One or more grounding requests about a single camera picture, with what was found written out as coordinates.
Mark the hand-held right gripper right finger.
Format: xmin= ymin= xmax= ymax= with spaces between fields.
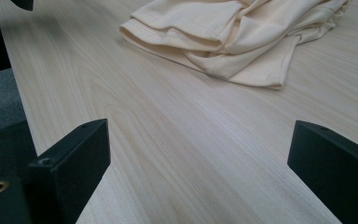
xmin=287 ymin=119 xmax=358 ymax=224

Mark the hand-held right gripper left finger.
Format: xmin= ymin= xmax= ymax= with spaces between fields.
xmin=27 ymin=118 xmax=112 ymax=224

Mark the cream shirt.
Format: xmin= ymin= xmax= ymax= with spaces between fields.
xmin=118 ymin=0 xmax=352 ymax=91

